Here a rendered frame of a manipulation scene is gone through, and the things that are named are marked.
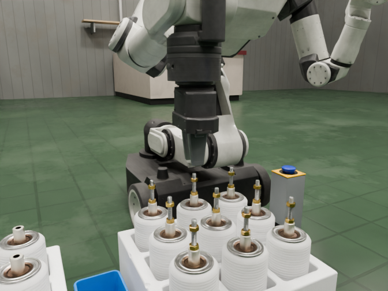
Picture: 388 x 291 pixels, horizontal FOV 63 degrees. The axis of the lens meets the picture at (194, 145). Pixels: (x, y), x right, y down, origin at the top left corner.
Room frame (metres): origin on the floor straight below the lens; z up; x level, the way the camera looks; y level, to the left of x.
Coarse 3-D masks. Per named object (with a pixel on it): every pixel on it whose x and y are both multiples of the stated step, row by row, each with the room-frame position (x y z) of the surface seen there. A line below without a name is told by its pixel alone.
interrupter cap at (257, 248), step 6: (234, 240) 0.61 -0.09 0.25; (252, 240) 0.61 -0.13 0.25; (258, 240) 0.60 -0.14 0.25; (228, 246) 0.58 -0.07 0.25; (234, 246) 0.58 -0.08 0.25; (252, 246) 0.59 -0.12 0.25; (258, 246) 0.58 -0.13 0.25; (234, 252) 0.56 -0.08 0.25; (240, 252) 0.56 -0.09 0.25; (246, 252) 0.56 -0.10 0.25; (252, 252) 0.56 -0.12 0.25; (258, 252) 0.56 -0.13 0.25
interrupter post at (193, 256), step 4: (188, 248) 0.53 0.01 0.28; (188, 252) 0.53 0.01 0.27; (192, 252) 0.52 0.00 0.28; (196, 252) 0.52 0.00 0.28; (188, 256) 0.53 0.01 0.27; (192, 256) 0.52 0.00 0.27; (196, 256) 0.52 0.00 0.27; (188, 260) 0.53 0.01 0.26; (192, 260) 0.52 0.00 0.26; (196, 260) 0.52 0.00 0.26; (192, 264) 0.52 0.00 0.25; (196, 264) 0.52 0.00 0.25
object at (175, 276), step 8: (216, 264) 0.52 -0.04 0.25; (176, 272) 0.50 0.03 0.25; (208, 272) 0.50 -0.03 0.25; (216, 272) 0.51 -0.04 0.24; (176, 280) 0.50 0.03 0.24; (184, 280) 0.49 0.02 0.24; (192, 280) 0.48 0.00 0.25; (200, 280) 0.49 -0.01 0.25; (208, 280) 0.49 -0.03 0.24; (216, 280) 0.50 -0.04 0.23; (176, 288) 0.50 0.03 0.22; (184, 288) 0.49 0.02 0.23; (192, 288) 0.48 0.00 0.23; (200, 288) 0.48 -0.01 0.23; (208, 288) 0.49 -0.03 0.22; (216, 288) 0.51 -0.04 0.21
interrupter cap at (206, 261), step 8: (176, 256) 0.54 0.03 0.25; (184, 256) 0.55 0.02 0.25; (200, 256) 0.55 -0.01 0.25; (208, 256) 0.54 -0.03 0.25; (176, 264) 0.52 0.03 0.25; (184, 264) 0.52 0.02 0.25; (200, 264) 0.52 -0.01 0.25; (208, 264) 0.52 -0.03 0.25; (184, 272) 0.50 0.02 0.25; (192, 272) 0.49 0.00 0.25; (200, 272) 0.49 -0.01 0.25
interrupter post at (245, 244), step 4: (240, 236) 0.58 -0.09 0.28; (244, 236) 0.57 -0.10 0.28; (248, 236) 0.57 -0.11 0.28; (240, 240) 0.58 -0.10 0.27; (244, 240) 0.57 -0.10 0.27; (248, 240) 0.57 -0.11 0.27; (240, 244) 0.58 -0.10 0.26; (244, 244) 0.57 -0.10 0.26; (248, 244) 0.57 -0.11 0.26; (244, 248) 0.57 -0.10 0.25; (248, 248) 0.57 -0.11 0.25
